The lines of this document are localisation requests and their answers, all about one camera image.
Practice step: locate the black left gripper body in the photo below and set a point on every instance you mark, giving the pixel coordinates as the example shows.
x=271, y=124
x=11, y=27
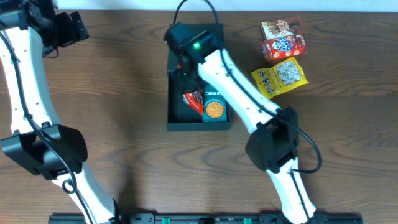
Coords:
x=78, y=26

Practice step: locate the brown Pocky box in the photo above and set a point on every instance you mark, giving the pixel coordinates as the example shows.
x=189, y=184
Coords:
x=283, y=27

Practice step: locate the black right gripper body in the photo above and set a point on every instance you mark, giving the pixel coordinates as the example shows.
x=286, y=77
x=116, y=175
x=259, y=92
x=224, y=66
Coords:
x=185, y=82

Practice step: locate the red Hacks candy bag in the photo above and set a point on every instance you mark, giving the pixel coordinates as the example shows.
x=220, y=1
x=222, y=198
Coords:
x=194, y=100

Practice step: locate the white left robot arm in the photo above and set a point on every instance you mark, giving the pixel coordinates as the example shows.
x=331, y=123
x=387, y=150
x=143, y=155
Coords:
x=40, y=143

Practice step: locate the dark green box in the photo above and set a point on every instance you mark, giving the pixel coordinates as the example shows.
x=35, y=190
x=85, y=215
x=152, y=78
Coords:
x=181, y=117

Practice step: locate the teal coconut cookie box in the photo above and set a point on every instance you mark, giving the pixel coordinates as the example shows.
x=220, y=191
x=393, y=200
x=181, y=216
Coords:
x=214, y=106

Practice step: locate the yellow Hacks candy bag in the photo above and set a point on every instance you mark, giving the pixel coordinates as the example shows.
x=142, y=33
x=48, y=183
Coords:
x=279, y=79

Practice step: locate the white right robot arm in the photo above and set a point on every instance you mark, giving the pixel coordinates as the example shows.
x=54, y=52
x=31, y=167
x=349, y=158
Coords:
x=274, y=132

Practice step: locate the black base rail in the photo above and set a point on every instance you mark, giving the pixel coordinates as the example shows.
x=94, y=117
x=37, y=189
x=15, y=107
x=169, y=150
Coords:
x=265, y=218

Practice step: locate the red Hello Panda box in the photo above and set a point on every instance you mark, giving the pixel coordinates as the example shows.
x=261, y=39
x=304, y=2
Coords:
x=284, y=47

